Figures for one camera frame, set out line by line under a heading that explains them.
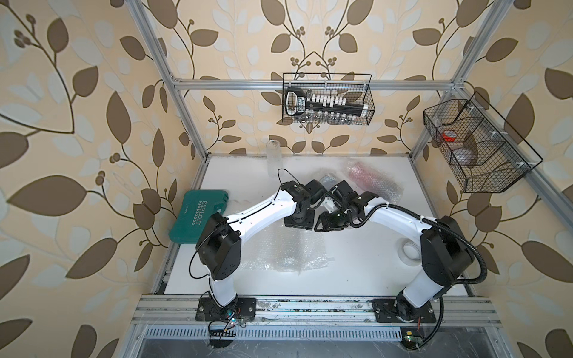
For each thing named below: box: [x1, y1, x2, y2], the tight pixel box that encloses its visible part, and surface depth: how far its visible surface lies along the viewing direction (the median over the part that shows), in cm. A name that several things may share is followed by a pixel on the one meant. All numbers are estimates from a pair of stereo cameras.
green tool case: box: [169, 190, 230, 244], surface depth 98 cm
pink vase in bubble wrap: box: [347, 161, 405, 203], surface depth 101 cm
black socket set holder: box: [285, 87, 370, 122], surface depth 86 cm
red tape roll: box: [442, 130, 458, 143], surface depth 84 cm
